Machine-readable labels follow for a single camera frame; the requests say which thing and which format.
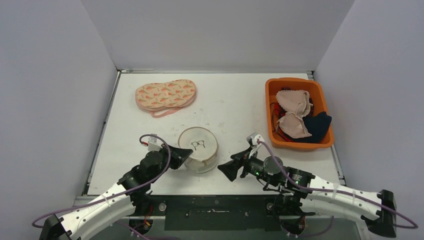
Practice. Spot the floral mesh laundry bag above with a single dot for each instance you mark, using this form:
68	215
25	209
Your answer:
163	99

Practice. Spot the maroon garment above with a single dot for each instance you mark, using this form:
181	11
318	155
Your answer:
285	88

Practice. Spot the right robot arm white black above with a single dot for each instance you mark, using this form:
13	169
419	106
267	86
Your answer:
305	194

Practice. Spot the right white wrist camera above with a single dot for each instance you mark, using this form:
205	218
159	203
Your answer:
255	141

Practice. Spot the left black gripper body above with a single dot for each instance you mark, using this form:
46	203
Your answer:
163	150

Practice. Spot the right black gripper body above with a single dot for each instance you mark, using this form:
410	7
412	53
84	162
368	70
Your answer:
241	163

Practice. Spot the round white mesh laundry bag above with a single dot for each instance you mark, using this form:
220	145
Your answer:
204	145

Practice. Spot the red black strappy garment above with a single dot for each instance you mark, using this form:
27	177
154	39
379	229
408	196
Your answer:
277	112

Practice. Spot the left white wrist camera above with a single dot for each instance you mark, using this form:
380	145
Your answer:
153	143

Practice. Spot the beige pink lace bra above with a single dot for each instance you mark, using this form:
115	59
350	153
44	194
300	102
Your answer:
296	104

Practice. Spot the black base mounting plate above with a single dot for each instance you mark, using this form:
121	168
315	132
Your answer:
214	213

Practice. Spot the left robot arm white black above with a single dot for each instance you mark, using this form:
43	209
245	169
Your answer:
119	201

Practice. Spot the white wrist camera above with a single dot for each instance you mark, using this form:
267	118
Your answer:
153	143
255	141

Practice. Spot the navy blue garment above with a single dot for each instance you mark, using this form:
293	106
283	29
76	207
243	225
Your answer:
317	126

